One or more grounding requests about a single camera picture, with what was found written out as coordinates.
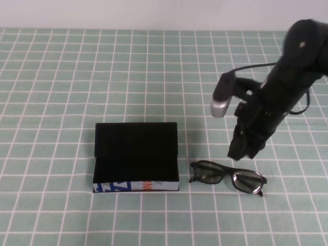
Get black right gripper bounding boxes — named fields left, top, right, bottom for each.
left=227, top=63, right=318, bottom=161

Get black framed glasses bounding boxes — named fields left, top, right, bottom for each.
left=189, top=160, right=269, bottom=198

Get black printed glasses case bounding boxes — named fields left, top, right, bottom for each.
left=91, top=122, right=180, bottom=194

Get green checked tablecloth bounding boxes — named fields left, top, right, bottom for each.
left=0, top=27, right=328, bottom=246

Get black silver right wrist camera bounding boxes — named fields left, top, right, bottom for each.
left=210, top=71, right=238, bottom=119

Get black right camera cable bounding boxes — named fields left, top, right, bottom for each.
left=229, top=63, right=277, bottom=76

